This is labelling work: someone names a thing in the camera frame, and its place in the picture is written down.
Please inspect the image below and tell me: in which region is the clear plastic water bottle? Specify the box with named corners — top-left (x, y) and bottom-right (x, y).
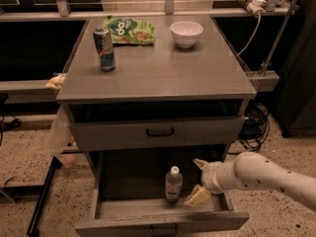
top-left (165, 166), bottom-right (183, 203)

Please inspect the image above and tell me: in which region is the clear plastic bag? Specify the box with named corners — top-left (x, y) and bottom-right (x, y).
top-left (44, 107), bottom-right (78, 166)

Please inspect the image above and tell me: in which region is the energy drink can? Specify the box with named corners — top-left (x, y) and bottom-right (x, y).
top-left (93, 27), bottom-right (116, 72)

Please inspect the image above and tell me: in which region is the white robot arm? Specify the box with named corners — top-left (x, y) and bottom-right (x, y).
top-left (185, 152), bottom-right (316, 211)

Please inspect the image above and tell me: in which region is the white bowl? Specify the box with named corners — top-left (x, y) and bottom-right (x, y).
top-left (170, 21), bottom-right (203, 48)

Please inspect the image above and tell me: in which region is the black cable bundle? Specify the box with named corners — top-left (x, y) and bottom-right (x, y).
top-left (227, 103), bottom-right (271, 156)

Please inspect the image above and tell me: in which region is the grey middle drawer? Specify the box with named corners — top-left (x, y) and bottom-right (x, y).
top-left (70, 117), bottom-right (245, 151)

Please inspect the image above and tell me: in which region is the grey drawer cabinet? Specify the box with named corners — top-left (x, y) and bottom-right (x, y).
top-left (57, 15), bottom-right (256, 160)

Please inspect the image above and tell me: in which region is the white power cable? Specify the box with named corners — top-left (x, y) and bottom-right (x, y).
top-left (234, 13), bottom-right (263, 58)

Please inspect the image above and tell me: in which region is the white power strip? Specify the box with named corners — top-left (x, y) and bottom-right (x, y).
top-left (237, 0), bottom-right (266, 17)

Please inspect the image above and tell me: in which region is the green chip bag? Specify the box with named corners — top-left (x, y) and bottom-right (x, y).
top-left (103, 16), bottom-right (155, 45)

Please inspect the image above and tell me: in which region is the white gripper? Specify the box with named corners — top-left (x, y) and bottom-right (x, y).
top-left (184, 158), bottom-right (224, 206)

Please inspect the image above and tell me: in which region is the black metal floor frame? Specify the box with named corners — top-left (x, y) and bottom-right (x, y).
top-left (0, 157), bottom-right (62, 237)

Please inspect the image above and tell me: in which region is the open bottom drawer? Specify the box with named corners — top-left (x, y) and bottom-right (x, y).
top-left (75, 146), bottom-right (249, 237)

